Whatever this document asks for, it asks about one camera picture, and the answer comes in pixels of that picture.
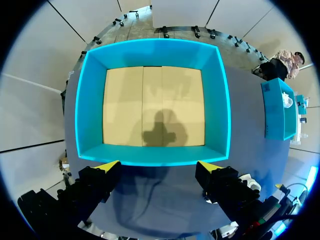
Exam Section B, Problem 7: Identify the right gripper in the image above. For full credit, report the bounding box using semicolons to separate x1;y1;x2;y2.
274;183;310;217

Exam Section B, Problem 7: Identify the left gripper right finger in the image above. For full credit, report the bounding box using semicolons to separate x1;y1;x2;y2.
195;160;261;224

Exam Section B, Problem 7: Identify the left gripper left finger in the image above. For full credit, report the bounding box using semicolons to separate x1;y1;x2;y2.
56;160;123;224

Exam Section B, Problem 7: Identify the white shoe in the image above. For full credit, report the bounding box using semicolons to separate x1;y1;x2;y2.
281;91;294;109

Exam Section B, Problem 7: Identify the teal box with label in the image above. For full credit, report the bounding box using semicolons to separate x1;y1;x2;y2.
260;77;300;142

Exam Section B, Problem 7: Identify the large teal box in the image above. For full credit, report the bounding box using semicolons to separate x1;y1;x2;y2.
74;38;232;168

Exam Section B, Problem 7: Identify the person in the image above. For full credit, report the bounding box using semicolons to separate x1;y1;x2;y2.
258;49;307;82

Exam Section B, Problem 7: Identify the white cable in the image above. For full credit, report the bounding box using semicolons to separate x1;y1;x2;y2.
284;182;309;199

